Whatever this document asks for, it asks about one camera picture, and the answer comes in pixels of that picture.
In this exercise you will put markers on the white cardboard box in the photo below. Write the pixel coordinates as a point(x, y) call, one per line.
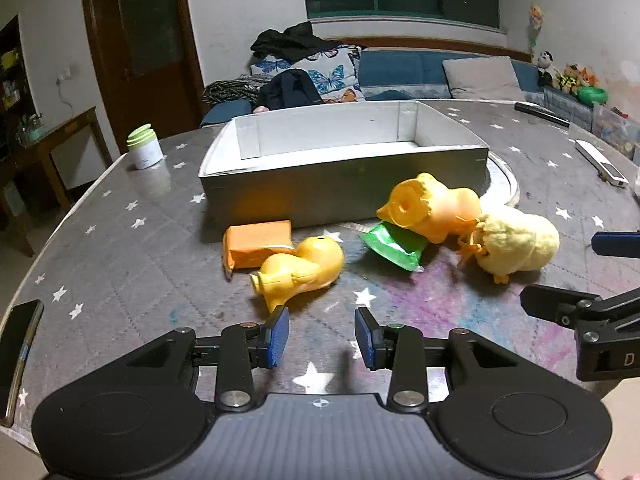
point(325, 180)

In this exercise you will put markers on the butterfly print pillow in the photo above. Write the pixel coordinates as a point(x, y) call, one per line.
point(330, 72)

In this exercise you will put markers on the black crumpled clothes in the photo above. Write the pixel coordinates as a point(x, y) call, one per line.
point(295, 40)

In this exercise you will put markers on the orange plush toy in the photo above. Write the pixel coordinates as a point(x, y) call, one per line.
point(582, 77)

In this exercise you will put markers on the green bowl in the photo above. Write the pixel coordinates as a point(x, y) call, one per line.
point(592, 95)

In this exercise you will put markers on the brown wooden door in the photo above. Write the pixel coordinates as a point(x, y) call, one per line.
point(150, 85)

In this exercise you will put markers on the black smartphone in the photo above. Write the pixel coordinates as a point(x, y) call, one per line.
point(17, 350)

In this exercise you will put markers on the yellow rubber duck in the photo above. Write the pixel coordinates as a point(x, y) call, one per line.
point(300, 270)

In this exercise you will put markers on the blue sofa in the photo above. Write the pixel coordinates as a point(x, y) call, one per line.
point(400, 67)

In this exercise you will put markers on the grey pillow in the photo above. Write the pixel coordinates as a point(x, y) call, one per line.
point(482, 77)

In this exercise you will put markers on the black remote control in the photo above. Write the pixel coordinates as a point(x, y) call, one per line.
point(540, 112)

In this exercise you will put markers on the yellow plush chick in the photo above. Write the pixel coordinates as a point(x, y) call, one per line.
point(520, 240)

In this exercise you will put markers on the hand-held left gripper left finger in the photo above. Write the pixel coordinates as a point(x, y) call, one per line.
point(280, 335)

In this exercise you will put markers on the green packet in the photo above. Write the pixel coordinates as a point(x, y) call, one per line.
point(395, 247)

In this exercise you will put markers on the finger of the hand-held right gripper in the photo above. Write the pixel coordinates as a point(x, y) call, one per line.
point(555, 305)
point(620, 243)

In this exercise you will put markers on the orange duck toy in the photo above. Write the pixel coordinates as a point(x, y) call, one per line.
point(435, 205)

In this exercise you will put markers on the orange packet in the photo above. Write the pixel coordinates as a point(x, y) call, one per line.
point(252, 242)

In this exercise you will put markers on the clear storage box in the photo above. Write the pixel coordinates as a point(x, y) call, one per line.
point(617, 127)

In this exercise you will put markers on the white jar with green lid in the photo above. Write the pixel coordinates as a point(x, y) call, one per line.
point(145, 152)

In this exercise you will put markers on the wooden side table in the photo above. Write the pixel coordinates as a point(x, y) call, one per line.
point(65, 127)

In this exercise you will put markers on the white remote control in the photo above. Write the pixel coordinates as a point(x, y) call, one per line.
point(597, 160)

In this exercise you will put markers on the wall-hung doll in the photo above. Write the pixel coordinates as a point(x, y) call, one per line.
point(536, 25)

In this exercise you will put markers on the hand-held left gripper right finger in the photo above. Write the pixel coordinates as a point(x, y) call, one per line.
point(364, 335)

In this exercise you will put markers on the striped cloth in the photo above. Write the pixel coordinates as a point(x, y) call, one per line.
point(230, 90)

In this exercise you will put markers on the dark wooden shelf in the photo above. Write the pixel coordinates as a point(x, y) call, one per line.
point(12, 70)

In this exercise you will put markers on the white wall socket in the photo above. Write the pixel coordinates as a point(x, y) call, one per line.
point(62, 80)

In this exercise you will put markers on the black garment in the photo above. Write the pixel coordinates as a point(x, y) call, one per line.
point(290, 90)

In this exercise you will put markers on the panda plush toy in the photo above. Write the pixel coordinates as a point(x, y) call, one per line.
point(547, 65)

